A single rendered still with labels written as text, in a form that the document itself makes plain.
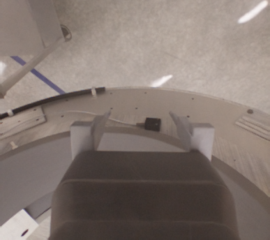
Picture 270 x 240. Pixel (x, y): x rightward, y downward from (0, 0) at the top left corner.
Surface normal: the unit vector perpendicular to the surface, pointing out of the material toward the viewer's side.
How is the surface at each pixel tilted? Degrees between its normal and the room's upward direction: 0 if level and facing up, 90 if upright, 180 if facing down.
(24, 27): 0
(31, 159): 34
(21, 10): 0
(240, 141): 90
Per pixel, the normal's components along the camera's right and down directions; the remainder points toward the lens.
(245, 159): -0.11, -0.79
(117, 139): -0.18, 0.61
